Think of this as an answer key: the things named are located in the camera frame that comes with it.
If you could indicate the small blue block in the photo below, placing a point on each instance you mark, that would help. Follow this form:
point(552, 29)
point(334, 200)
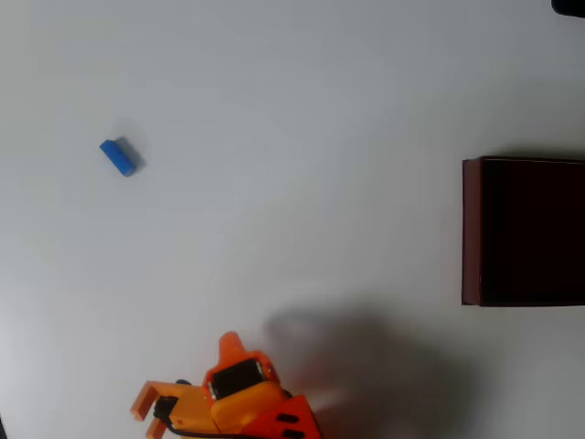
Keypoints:
point(119, 156)

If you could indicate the dark red box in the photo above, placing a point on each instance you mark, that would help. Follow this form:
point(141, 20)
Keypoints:
point(530, 228)

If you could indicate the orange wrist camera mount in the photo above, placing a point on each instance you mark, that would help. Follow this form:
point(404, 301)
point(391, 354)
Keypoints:
point(187, 402)

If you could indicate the orange gripper black servo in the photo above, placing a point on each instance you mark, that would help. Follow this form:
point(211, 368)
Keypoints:
point(235, 380)

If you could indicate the black object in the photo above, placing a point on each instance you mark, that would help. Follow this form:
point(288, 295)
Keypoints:
point(569, 7)

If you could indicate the red-orange robot arm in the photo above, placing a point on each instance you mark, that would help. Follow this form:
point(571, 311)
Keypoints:
point(288, 418)

